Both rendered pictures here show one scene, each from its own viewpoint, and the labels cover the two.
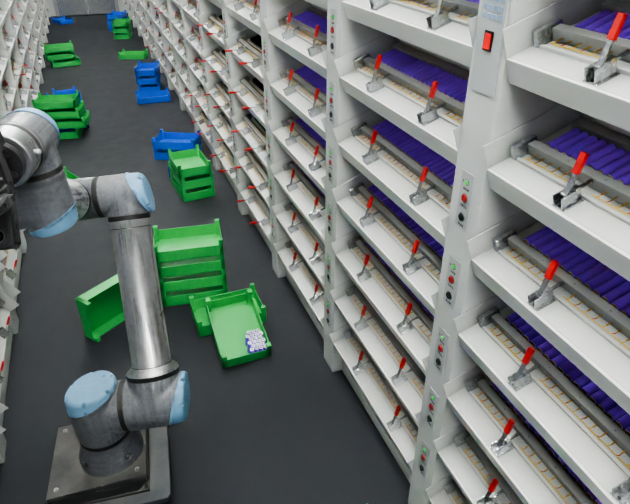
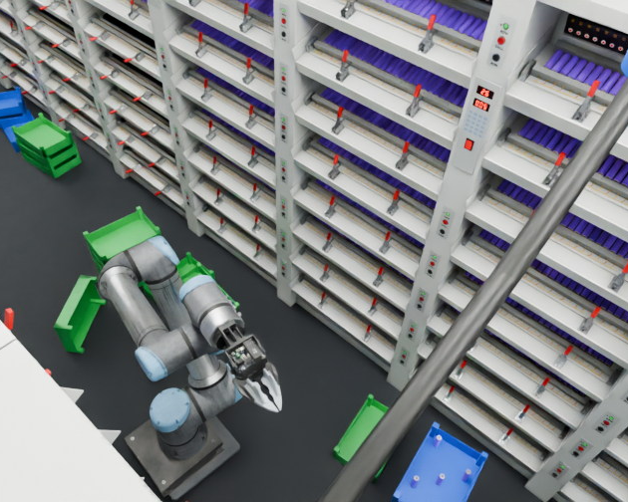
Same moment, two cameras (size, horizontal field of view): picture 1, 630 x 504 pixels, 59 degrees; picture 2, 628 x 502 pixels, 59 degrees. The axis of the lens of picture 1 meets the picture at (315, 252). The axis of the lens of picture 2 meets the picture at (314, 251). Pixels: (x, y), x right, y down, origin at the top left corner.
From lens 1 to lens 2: 98 cm
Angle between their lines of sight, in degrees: 28
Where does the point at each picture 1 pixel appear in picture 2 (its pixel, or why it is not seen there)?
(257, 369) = not seen: hidden behind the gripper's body
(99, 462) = (187, 449)
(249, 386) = not seen: hidden behind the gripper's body
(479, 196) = (459, 223)
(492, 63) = (472, 157)
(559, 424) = (516, 335)
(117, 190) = (154, 260)
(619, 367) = (557, 310)
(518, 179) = (488, 217)
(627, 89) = not seen: hidden behind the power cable
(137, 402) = (210, 401)
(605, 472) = (546, 354)
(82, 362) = (84, 376)
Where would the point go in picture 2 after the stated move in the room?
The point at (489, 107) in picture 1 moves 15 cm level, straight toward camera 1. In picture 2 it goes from (469, 178) to (487, 215)
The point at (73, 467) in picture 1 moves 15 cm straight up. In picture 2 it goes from (162, 461) to (157, 445)
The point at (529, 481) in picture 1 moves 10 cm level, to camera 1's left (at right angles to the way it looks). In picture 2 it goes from (492, 361) to (471, 372)
